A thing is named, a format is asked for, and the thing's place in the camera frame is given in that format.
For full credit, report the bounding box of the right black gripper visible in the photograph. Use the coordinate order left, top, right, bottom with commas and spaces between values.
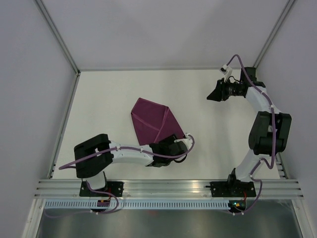
206, 77, 242, 102

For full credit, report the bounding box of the purple cloth napkin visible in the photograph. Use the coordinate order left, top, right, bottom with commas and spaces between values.
131, 98, 185, 145

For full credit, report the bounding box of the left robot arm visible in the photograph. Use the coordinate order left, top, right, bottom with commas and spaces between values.
74, 134, 194, 196

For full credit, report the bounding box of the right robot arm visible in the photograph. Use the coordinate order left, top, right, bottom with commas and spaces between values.
207, 65, 292, 197

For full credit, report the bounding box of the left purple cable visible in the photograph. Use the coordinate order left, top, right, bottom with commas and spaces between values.
43, 133, 196, 219

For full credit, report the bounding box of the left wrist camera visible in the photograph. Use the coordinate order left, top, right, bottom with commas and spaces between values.
174, 133, 195, 150

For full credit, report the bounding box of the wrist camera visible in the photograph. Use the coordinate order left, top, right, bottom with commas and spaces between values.
219, 64, 233, 82
174, 133, 195, 150

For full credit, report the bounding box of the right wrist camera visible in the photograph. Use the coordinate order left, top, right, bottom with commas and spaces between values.
219, 64, 233, 82

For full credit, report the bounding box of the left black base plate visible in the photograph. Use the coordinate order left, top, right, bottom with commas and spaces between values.
79, 181, 124, 197

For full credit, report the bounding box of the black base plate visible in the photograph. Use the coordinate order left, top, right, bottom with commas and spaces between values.
79, 181, 124, 197
206, 181, 256, 198

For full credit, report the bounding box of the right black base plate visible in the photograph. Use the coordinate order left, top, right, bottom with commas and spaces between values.
206, 181, 256, 198

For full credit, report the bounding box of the white slotted cable duct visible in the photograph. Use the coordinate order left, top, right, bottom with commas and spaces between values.
45, 199, 229, 210

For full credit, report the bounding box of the right aluminium frame post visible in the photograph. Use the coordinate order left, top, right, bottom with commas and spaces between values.
253, 0, 297, 68

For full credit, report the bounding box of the aluminium frame post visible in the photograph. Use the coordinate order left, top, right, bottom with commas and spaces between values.
34, 0, 80, 76
253, 0, 297, 68

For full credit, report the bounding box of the aluminium front rail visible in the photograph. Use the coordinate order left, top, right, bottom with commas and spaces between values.
33, 179, 304, 200

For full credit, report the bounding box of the left aluminium frame post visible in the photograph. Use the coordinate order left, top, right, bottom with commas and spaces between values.
34, 0, 80, 76

